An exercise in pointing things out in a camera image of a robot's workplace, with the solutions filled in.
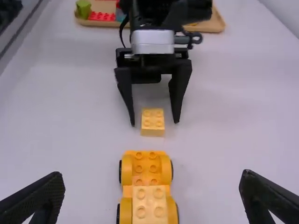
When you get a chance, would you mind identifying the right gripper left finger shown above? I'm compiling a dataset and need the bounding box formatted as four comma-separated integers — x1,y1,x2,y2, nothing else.
0,171,66,224

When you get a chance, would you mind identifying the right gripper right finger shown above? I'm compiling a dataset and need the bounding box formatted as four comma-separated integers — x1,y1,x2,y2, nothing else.
239,169,299,224

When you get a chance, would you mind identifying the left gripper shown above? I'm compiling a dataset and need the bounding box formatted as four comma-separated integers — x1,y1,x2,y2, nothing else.
114,47,193,127

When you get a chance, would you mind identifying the yellow toy car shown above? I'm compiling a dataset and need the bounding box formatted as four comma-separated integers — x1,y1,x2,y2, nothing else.
116,150,180,224

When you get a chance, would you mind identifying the light blue toy brick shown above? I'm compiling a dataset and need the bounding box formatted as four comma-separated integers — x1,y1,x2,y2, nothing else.
116,8,128,24

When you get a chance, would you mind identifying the tan tray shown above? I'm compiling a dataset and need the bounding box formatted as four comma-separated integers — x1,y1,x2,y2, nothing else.
74,0,227,34

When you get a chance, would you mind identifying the red toy brick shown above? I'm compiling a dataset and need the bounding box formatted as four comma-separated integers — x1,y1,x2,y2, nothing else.
88,11,117,22

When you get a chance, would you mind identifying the green toy brick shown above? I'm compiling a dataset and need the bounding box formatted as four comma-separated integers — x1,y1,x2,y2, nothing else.
76,0,93,20

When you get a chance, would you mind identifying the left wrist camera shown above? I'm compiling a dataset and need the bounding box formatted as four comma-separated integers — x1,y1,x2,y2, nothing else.
130,29,176,56

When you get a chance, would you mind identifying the black cable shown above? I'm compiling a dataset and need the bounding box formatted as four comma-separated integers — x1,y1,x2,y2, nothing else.
119,14,132,49
174,32,203,49

